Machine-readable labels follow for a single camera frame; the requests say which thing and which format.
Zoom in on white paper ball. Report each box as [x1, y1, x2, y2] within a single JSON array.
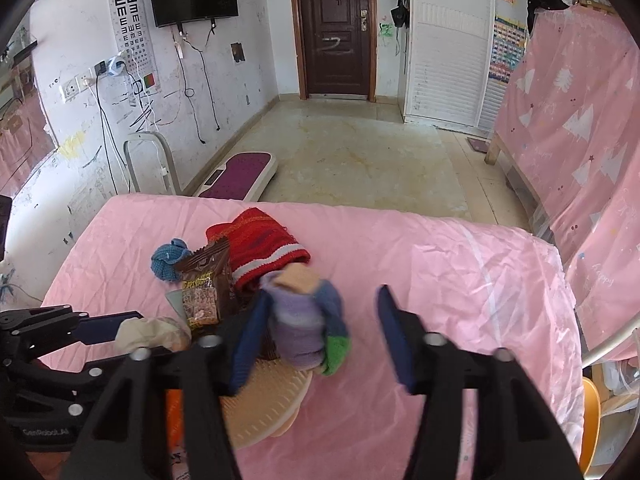
[[114, 318, 191, 353]]

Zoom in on blue knitted sock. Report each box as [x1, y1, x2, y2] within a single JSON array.
[[150, 238, 192, 282]]

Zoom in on brown snack packet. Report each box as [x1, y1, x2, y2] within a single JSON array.
[[175, 237, 238, 332]]

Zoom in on red striped knitted sock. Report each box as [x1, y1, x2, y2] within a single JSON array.
[[205, 207, 311, 300]]

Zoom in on purple socks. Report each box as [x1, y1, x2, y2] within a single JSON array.
[[260, 262, 350, 376]]

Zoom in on orange chair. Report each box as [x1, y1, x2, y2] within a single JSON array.
[[579, 377, 601, 474]]

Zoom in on pink bed sheet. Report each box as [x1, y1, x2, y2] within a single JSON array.
[[44, 194, 584, 479]]

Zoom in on purple vibration plate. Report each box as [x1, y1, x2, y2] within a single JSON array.
[[194, 152, 278, 202]]

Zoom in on pink tree print curtain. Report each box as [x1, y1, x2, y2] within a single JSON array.
[[495, 6, 639, 348]]

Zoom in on eye chart poster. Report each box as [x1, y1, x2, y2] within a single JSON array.
[[107, 0, 160, 92]]

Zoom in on white louvered wardrobe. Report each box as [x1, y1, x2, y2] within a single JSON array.
[[397, 0, 576, 139]]

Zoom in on dark brown door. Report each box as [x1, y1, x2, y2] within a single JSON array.
[[292, 0, 376, 101]]

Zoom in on white metal frame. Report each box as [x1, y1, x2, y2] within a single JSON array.
[[122, 131, 182, 195]]

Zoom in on wall power socket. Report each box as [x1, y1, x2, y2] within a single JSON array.
[[58, 68, 96, 103]]

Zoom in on colourful wall chart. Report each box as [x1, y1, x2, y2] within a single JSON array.
[[488, 16, 528, 84]]

